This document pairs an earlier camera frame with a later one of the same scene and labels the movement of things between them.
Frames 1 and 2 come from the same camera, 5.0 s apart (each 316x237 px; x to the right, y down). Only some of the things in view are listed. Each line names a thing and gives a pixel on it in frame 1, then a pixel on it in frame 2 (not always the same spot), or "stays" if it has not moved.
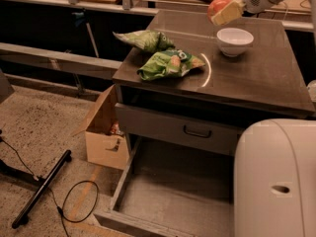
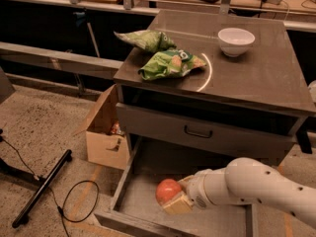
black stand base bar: (23, 217) stays
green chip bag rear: (149, 39) stays
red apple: (216, 4) → (167, 189)
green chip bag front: (165, 64) stays
